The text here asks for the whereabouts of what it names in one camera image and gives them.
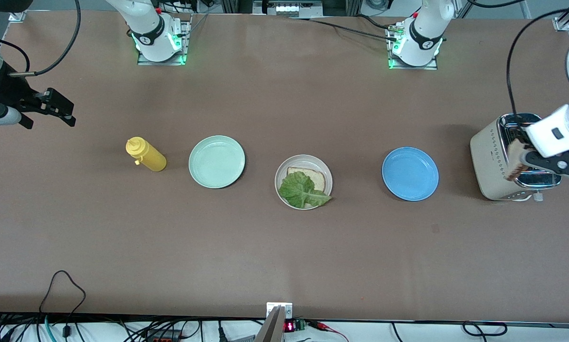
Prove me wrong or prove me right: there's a light-crust rounded bread slice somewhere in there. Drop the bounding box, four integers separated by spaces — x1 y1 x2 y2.
505 137 528 182

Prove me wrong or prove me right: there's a yellow squeeze bottle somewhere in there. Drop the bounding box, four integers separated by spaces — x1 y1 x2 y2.
125 136 167 172

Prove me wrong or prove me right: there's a dark-crust speckled bread slice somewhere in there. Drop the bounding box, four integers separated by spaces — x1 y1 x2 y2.
287 166 327 193

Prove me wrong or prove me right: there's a green lettuce leaf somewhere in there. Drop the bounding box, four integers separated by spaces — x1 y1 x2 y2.
278 171 333 209

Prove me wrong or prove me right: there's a blue round plate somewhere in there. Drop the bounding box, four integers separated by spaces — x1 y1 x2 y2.
382 147 440 202

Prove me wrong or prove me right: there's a pale green round plate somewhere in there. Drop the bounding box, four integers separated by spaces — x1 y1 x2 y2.
189 135 246 189

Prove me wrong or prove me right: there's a beige round plate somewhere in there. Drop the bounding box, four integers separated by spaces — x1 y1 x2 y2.
275 154 334 211

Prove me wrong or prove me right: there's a beige chrome-top toaster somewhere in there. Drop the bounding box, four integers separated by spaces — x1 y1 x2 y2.
470 113 562 202

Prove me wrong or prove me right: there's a white-lit electronics box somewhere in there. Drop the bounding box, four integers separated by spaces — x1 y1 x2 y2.
252 0 324 18

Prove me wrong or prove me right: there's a grey angled metal bar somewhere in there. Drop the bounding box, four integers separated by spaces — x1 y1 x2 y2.
255 306 285 342

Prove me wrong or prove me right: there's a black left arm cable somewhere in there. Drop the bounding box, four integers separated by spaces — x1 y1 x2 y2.
506 6 569 119

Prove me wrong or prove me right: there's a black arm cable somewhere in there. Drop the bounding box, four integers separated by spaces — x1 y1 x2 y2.
0 0 82 76
506 6 569 119

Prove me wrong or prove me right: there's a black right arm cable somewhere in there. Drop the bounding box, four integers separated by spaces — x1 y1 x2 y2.
0 0 82 76

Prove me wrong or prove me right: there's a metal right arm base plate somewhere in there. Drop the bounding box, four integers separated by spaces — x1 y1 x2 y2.
137 13 193 66

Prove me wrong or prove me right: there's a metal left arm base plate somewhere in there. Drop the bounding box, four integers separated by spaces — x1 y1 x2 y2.
386 21 452 71

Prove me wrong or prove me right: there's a black looped cable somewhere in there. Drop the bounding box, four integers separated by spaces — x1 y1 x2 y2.
39 270 87 315

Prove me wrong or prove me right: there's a black flat-looped cable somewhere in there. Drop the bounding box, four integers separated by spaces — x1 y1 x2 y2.
463 321 508 337

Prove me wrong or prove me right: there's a black base power cable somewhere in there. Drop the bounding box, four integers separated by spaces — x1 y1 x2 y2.
289 17 401 42

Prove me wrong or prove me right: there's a red clip wire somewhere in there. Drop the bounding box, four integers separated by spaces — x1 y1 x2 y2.
308 321 350 342

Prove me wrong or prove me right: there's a small metal edge bracket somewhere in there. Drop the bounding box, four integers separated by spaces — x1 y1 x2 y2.
266 302 293 320

